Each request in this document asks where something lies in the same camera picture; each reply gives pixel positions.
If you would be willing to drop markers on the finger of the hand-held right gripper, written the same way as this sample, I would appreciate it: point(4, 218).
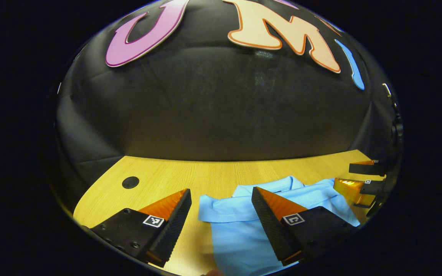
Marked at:
point(353, 189)
point(365, 168)

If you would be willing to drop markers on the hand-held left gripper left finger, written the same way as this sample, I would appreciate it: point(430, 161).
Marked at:
point(173, 230)

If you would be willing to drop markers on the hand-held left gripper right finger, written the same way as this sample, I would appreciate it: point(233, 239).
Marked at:
point(271, 226)

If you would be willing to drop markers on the light blue polo T-shirt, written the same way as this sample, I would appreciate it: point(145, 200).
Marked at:
point(236, 230)

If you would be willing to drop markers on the black backdrop cloth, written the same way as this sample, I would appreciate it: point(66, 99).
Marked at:
point(225, 111)

